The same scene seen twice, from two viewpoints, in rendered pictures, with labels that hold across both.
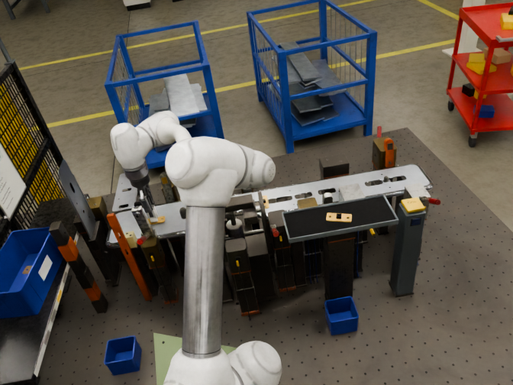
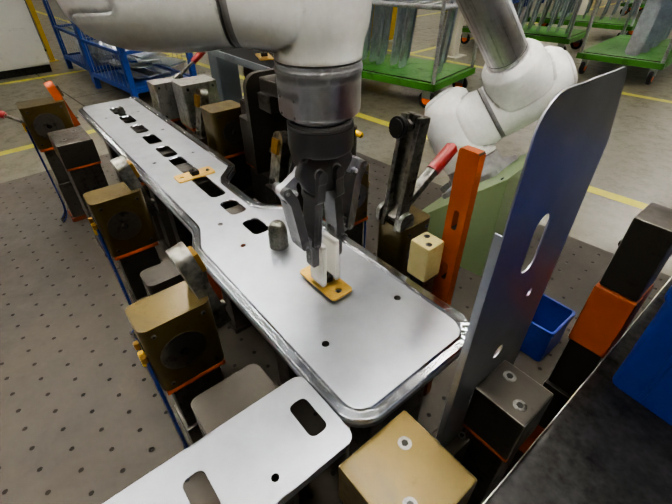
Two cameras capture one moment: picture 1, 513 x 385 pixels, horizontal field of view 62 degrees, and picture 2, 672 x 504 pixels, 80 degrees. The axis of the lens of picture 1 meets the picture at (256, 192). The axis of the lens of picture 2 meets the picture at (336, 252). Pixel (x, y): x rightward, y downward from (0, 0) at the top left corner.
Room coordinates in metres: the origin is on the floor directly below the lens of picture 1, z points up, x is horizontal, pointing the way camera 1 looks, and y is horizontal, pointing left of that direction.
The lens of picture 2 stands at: (1.63, 0.80, 1.40)
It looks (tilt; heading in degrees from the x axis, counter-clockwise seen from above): 37 degrees down; 232
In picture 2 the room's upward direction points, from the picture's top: straight up
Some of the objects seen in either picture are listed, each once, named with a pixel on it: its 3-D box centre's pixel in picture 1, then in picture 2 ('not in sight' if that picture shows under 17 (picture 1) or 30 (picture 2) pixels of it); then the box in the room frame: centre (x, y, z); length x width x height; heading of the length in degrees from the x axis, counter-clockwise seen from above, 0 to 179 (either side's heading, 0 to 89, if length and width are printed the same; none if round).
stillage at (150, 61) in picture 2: not in sight; (135, 48); (0.30, -4.75, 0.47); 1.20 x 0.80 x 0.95; 98
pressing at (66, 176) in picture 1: (78, 200); (512, 301); (1.38, 0.71, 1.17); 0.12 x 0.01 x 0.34; 1
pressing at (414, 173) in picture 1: (268, 201); (188, 174); (1.39, -0.04, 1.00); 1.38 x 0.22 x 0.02; 91
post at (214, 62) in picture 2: (406, 251); (232, 119); (1.06, -0.52, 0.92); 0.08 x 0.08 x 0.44; 1
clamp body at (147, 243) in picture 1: (161, 273); (400, 292); (1.19, 0.44, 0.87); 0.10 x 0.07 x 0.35; 1
